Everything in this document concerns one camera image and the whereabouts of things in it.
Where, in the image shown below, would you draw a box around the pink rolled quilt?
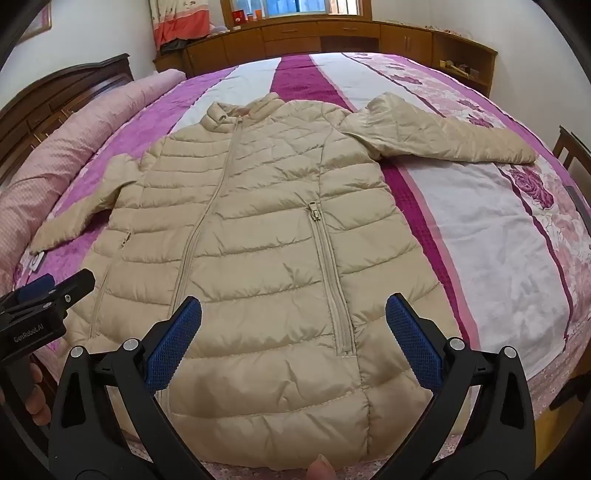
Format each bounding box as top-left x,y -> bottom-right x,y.
0,69 -> 188,296

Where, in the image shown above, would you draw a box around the small tan shelf items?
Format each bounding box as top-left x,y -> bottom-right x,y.
438,59 -> 481,79

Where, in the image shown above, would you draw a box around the beige puffer jacket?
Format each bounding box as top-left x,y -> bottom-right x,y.
30,91 -> 537,472

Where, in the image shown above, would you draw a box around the dark wooden headboard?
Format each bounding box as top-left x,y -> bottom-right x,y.
0,53 -> 136,183

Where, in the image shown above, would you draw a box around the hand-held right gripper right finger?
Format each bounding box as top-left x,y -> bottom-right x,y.
374,293 -> 536,480

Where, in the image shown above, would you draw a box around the person's right hand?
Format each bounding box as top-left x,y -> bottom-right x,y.
307,453 -> 340,480

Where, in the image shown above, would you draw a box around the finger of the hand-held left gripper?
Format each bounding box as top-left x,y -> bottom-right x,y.
0,269 -> 96,325
0,273 -> 57,311

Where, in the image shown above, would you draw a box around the person's left hand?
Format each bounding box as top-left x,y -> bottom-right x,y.
23,362 -> 53,428

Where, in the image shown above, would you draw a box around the long wooden cabinet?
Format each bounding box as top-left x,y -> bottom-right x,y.
152,18 -> 499,97

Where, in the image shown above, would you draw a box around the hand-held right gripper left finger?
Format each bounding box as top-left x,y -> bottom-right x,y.
48,295 -> 213,480

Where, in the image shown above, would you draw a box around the wooden chair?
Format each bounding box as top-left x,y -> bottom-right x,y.
551,124 -> 591,177

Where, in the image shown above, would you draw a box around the dark cloth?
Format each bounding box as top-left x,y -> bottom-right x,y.
159,37 -> 195,54

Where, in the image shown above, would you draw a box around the wooden framed window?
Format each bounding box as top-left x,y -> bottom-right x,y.
222,0 -> 372,21

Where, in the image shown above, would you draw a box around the floral curtain with red hem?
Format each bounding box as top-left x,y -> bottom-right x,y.
150,0 -> 214,51

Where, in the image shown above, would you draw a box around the striped floral bedspread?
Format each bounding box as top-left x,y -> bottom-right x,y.
9,52 -> 591,480

